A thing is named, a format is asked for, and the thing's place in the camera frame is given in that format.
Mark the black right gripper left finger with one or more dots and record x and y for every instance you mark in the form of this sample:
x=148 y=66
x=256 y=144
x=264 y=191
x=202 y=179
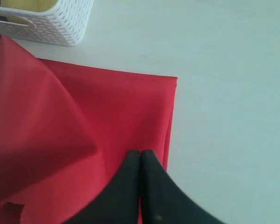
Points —
x=118 y=202

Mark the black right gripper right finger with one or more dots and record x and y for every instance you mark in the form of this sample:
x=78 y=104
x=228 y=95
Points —
x=162 y=201

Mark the red tablecloth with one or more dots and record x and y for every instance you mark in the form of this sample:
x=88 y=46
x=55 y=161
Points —
x=65 y=130

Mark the yellow cheese wedge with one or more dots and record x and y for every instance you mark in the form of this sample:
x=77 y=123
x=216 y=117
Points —
x=29 y=5

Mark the yellow lemon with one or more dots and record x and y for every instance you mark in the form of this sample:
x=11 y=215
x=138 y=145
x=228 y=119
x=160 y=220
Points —
x=17 y=20

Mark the white perforated plastic basket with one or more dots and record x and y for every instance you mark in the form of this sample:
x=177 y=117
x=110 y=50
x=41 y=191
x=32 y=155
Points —
x=64 y=24

